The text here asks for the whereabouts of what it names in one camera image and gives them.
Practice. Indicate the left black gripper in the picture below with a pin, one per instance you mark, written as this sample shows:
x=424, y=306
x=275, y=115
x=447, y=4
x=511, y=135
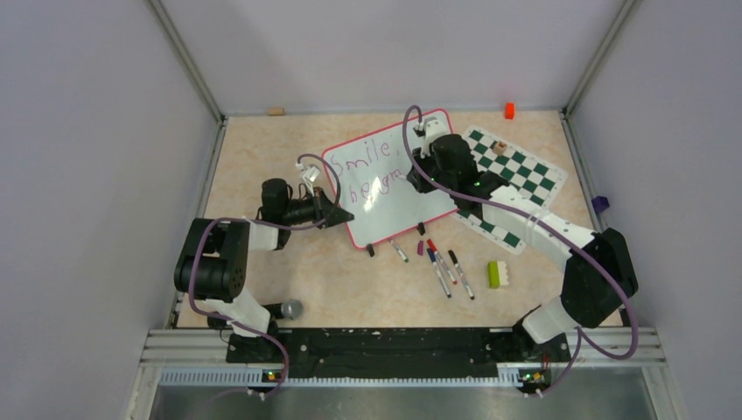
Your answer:
x=337, y=214

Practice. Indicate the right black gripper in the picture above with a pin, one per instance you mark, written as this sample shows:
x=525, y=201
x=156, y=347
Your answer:
x=421, y=184

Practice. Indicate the pink framed whiteboard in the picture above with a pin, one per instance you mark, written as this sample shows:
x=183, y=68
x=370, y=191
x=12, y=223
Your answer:
x=370, y=173

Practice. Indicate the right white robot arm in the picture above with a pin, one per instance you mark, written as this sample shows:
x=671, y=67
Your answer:
x=598, y=274

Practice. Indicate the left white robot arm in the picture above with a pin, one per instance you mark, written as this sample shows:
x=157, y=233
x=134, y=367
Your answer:
x=212, y=266

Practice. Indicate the green whiteboard marker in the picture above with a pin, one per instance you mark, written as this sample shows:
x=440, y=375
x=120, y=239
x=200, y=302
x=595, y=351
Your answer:
x=398, y=250

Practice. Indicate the red whiteboard marker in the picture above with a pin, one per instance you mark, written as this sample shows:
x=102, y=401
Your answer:
x=441, y=261

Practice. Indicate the blue whiteboard marker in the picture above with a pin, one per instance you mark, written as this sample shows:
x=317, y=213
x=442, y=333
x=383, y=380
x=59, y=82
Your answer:
x=438, y=272

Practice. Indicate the black whiteboard marker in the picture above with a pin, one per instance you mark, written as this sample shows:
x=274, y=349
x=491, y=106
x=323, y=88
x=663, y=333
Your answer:
x=461, y=274

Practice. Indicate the wooden cube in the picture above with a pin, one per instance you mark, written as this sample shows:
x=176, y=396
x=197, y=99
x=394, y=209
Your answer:
x=499, y=148

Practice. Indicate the orange block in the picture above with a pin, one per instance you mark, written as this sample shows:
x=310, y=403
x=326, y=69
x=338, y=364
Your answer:
x=509, y=110

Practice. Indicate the green white chessboard mat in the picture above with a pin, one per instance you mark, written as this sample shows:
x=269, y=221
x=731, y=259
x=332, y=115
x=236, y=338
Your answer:
x=537, y=180

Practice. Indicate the black grey microphone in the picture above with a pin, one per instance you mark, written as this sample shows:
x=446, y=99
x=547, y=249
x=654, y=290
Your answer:
x=289, y=309

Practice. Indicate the green white toy brick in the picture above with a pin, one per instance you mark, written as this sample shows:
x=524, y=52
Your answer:
x=497, y=275

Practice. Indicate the purple block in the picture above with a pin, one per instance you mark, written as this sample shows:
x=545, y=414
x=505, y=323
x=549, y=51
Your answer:
x=600, y=204

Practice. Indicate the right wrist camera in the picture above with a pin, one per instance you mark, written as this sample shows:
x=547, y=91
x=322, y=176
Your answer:
x=429, y=128

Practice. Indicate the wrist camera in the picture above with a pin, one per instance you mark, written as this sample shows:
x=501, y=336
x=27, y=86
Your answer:
x=429, y=128
x=308, y=174

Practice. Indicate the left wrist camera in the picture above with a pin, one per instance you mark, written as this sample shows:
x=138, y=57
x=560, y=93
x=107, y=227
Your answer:
x=308, y=174

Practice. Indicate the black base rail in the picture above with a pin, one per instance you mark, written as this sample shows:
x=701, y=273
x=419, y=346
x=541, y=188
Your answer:
x=396, y=353

